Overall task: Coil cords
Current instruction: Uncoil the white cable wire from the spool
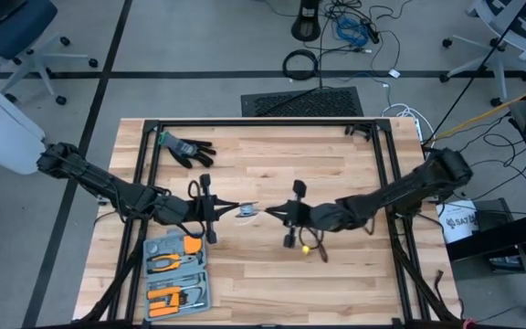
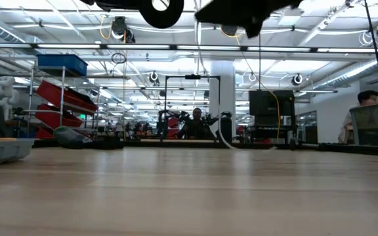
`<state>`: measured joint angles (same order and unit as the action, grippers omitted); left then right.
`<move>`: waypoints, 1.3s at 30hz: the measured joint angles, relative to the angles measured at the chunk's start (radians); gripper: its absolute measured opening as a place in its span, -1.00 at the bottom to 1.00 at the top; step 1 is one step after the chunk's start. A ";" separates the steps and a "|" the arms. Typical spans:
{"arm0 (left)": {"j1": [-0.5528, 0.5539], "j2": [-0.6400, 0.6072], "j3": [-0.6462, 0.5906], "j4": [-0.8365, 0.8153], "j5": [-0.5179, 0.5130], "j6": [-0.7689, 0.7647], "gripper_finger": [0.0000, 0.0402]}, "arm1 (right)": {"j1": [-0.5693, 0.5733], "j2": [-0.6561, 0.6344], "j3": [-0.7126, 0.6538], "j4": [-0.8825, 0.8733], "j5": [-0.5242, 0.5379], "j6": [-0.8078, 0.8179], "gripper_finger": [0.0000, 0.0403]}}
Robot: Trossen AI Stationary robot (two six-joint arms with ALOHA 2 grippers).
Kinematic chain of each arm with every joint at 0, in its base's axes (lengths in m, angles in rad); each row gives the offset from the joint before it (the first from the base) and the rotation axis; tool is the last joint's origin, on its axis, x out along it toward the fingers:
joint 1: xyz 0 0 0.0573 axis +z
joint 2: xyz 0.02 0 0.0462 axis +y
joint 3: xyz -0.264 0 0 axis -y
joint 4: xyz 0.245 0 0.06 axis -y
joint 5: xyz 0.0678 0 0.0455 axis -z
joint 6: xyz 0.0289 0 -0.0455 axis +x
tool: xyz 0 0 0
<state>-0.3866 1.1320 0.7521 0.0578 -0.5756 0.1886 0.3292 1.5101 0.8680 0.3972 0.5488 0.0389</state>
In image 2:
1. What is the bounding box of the seated person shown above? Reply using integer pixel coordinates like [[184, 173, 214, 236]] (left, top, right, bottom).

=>
[[177, 107, 216, 140]]

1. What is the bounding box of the hanging black cable loop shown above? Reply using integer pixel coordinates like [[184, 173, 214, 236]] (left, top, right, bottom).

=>
[[111, 52, 127, 65]]

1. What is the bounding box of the white square column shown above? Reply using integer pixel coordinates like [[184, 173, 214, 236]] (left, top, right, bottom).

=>
[[209, 60, 237, 137]]

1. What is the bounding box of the black monitor on cart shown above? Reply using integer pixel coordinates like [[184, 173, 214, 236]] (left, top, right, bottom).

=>
[[247, 89, 297, 145]]

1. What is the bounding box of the grey tool case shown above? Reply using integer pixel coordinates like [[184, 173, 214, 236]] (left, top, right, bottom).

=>
[[0, 137, 35, 168]]

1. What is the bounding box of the long light bar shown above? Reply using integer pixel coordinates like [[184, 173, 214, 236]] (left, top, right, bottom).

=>
[[0, 42, 378, 54]]

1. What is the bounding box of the yellow hanging cord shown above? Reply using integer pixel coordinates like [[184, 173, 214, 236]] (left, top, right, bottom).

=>
[[219, 28, 281, 140]]

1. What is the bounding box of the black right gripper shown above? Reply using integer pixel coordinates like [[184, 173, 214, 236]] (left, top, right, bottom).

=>
[[194, 0, 305, 39]]

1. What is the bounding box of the black stand base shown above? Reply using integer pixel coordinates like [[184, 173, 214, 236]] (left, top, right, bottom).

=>
[[217, 117, 233, 144]]

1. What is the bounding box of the white ceiling box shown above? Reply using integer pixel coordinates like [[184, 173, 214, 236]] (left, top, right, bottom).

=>
[[278, 8, 303, 26]]

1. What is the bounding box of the white cord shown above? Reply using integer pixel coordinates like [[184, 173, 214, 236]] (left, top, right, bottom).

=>
[[194, 19, 277, 151]]

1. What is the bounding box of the black looped wrist cable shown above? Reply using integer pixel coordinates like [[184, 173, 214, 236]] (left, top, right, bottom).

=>
[[138, 0, 185, 30]]

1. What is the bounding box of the blue plastic bin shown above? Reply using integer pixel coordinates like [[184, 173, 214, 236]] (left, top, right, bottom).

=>
[[37, 54, 89, 77]]

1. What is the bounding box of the thin black vertical pole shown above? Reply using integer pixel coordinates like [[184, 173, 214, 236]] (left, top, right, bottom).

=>
[[257, 32, 261, 91]]

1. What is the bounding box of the red plastic bin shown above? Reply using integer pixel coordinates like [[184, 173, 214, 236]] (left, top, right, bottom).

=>
[[37, 81, 98, 115], [34, 104, 84, 129], [35, 127, 54, 140]]

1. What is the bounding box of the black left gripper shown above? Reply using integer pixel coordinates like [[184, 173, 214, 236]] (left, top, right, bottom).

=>
[[79, 0, 144, 12]]

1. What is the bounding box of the metal shelf rack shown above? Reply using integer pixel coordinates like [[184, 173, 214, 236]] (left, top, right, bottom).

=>
[[23, 64, 101, 142]]

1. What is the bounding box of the black table frame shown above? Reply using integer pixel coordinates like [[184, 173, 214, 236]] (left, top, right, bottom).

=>
[[33, 139, 378, 157]]

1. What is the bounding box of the grey mesh office chair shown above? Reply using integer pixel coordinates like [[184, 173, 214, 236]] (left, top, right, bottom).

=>
[[349, 101, 378, 148]]

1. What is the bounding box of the distant black gantry frame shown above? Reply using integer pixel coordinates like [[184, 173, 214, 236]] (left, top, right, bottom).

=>
[[164, 74, 222, 142]]

